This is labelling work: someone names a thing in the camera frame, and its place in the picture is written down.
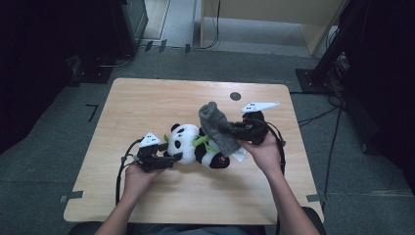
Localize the dark curtain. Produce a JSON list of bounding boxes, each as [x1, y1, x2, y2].
[[0, 0, 115, 155], [339, 0, 415, 197]]

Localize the long black floor cable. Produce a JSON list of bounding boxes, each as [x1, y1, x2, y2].
[[322, 104, 344, 199]]

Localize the black chair armrest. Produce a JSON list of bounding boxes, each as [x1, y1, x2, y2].
[[68, 221, 106, 235], [301, 207, 327, 235]]

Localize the thin black hanging cable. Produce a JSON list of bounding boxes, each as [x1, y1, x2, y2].
[[195, 0, 221, 51]]

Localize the tangled cable bundle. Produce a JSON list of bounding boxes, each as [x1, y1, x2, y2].
[[326, 52, 350, 106]]

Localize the black cabinet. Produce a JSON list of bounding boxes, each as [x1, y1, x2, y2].
[[109, 0, 150, 58]]

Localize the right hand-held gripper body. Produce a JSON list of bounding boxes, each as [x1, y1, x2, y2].
[[241, 101, 281, 146]]

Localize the hand-held gripper black cable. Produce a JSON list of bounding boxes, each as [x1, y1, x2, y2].
[[115, 138, 145, 206], [265, 120, 288, 175]]

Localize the looped black floor cable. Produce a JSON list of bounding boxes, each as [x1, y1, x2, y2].
[[96, 53, 135, 69]]

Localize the grey fuzzy cloth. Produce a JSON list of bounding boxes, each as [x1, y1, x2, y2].
[[198, 101, 243, 157]]

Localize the person's grey-blue clothing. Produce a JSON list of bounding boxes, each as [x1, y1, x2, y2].
[[126, 223, 268, 235]]

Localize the black metal stand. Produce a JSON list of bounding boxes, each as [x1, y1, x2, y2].
[[295, 0, 360, 96]]

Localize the left hand-held gripper black cable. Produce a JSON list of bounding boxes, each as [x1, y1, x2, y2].
[[115, 138, 145, 206]]

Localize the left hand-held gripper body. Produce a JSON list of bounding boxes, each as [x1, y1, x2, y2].
[[136, 131, 161, 173]]

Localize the grey floor tape piece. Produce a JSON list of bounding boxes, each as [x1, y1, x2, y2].
[[305, 193, 327, 203]]

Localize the person's right hand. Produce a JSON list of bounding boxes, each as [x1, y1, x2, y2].
[[240, 131, 283, 179]]

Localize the person's left hand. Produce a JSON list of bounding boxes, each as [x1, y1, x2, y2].
[[123, 163, 164, 199]]

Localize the light wooden furniture panel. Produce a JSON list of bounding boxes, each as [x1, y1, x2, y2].
[[200, 0, 348, 57]]

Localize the panda plush toy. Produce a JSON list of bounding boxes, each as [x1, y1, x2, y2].
[[162, 122, 248, 169]]

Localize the short black floor cable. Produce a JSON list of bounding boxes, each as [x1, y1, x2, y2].
[[297, 106, 341, 128]]

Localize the right hand-held gripper black cable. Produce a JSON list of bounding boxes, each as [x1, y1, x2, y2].
[[265, 120, 288, 175]]

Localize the black floor base plate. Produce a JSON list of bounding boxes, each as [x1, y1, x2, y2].
[[65, 55, 114, 87]]

